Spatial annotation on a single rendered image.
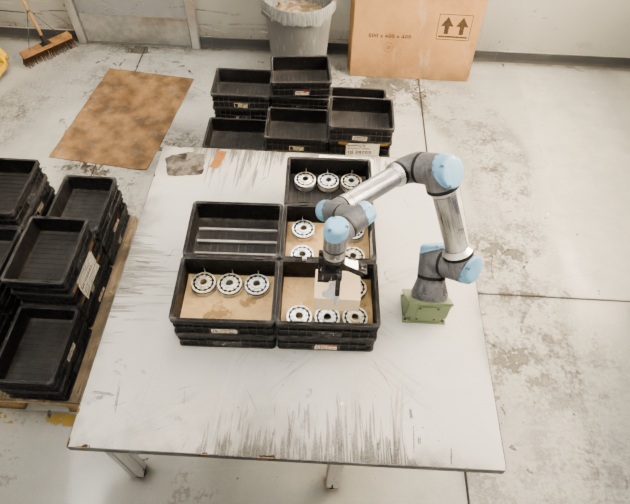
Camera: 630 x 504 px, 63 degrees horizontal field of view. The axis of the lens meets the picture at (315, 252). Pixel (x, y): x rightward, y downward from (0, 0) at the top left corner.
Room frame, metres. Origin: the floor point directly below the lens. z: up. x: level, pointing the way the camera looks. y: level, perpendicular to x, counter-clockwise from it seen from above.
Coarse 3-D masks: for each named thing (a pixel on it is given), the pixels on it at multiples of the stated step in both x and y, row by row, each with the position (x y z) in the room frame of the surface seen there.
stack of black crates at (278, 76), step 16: (272, 64) 3.03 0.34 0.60; (288, 64) 3.13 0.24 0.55; (304, 64) 3.14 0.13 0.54; (320, 64) 3.15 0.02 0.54; (272, 80) 2.86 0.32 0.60; (288, 80) 3.01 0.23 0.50; (304, 80) 3.02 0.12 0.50; (320, 80) 3.03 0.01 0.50; (272, 96) 2.85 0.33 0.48; (288, 96) 2.86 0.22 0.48; (304, 96) 3.00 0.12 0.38; (320, 96) 3.01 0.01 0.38
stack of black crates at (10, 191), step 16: (0, 160) 2.05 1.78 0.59; (16, 160) 2.05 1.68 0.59; (32, 160) 2.05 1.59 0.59; (0, 176) 2.02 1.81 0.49; (16, 176) 2.02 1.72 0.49; (32, 176) 1.94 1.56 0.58; (0, 192) 1.90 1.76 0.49; (16, 192) 1.90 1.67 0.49; (32, 192) 1.88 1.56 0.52; (48, 192) 2.00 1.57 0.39; (0, 208) 1.78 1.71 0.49; (16, 208) 1.71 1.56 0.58; (32, 208) 1.81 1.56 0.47; (48, 208) 1.93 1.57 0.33; (0, 224) 1.67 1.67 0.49; (16, 224) 1.67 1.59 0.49
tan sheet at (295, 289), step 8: (288, 280) 1.18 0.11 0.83; (296, 280) 1.18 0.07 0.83; (304, 280) 1.18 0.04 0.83; (312, 280) 1.18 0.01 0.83; (368, 280) 1.19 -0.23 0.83; (288, 288) 1.14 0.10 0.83; (296, 288) 1.14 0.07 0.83; (304, 288) 1.14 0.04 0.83; (312, 288) 1.14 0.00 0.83; (368, 288) 1.15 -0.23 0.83; (288, 296) 1.10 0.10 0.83; (296, 296) 1.10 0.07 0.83; (304, 296) 1.10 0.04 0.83; (312, 296) 1.10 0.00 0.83; (368, 296) 1.11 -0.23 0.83; (288, 304) 1.06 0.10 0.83; (296, 304) 1.06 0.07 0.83; (304, 304) 1.06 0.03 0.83; (312, 304) 1.06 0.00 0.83; (360, 304) 1.07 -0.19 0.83; (368, 304) 1.08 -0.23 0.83; (312, 312) 1.03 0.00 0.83; (368, 312) 1.04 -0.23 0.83; (312, 320) 0.99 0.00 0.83; (368, 320) 1.00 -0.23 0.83
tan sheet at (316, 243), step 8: (288, 224) 1.48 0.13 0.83; (320, 224) 1.49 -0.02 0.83; (288, 232) 1.43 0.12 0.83; (320, 232) 1.44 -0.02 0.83; (288, 240) 1.39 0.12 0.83; (296, 240) 1.39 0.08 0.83; (312, 240) 1.39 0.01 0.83; (320, 240) 1.39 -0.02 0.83; (368, 240) 1.41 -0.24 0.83; (288, 248) 1.34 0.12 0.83; (312, 248) 1.35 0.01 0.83; (320, 248) 1.35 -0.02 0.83; (360, 248) 1.36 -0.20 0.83; (368, 248) 1.36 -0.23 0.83; (368, 256) 1.32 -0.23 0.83
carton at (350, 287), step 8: (344, 272) 1.03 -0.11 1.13; (344, 280) 0.99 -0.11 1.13; (352, 280) 0.99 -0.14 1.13; (320, 288) 0.96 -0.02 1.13; (344, 288) 0.96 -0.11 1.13; (352, 288) 0.96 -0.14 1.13; (360, 288) 0.96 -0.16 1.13; (320, 296) 0.92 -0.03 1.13; (344, 296) 0.93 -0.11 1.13; (352, 296) 0.93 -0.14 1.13; (360, 296) 0.93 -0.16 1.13; (320, 304) 0.92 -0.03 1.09; (328, 304) 0.92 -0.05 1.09; (344, 304) 0.91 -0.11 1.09; (352, 304) 0.91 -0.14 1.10
